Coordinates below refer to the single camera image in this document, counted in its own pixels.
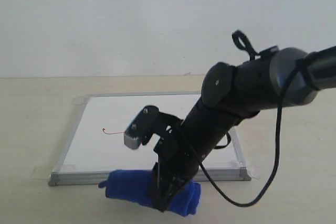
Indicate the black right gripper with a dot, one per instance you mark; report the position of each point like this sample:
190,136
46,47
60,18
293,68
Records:
171,185

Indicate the blue cloth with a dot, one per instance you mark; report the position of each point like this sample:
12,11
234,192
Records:
133,185

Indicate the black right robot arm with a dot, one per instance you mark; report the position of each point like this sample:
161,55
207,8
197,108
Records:
229,95

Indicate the white board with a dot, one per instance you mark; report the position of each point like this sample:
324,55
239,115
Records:
95,144

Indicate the clear tape front right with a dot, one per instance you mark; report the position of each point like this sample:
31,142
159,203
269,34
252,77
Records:
246,171

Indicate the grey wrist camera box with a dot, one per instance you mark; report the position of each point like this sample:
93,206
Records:
140,130

